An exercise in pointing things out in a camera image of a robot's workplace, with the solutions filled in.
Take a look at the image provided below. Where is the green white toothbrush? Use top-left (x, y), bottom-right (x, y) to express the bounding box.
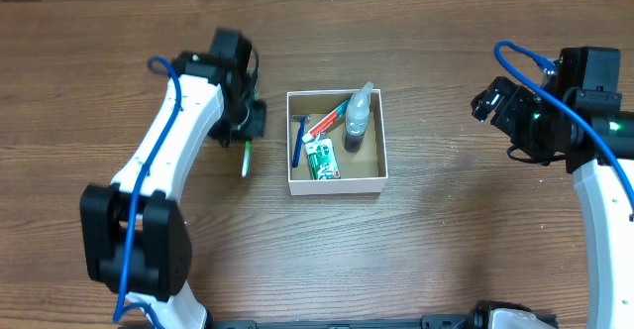
top-left (241, 141), bottom-right (251, 178)

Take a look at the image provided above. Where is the blue disposable razor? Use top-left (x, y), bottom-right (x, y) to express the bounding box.
top-left (291, 115), bottom-right (310, 167)

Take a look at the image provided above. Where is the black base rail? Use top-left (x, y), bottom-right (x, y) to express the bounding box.
top-left (210, 314), bottom-right (505, 329)

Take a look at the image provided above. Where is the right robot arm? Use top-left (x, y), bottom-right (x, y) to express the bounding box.
top-left (471, 41), bottom-right (633, 328)

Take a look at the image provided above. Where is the clear bottle with dark liquid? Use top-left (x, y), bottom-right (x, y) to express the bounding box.
top-left (344, 81), bottom-right (373, 153)

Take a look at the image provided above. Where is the white cardboard box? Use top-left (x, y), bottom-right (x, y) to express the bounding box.
top-left (286, 89), bottom-right (388, 195)

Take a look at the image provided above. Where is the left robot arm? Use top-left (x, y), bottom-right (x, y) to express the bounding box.
top-left (79, 28), bottom-right (266, 328)

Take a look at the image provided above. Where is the green soap packet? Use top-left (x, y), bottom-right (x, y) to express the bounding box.
top-left (305, 138), bottom-right (341, 180)

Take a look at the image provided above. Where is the teal toothpaste tube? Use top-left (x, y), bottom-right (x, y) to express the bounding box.
top-left (302, 100), bottom-right (349, 143)

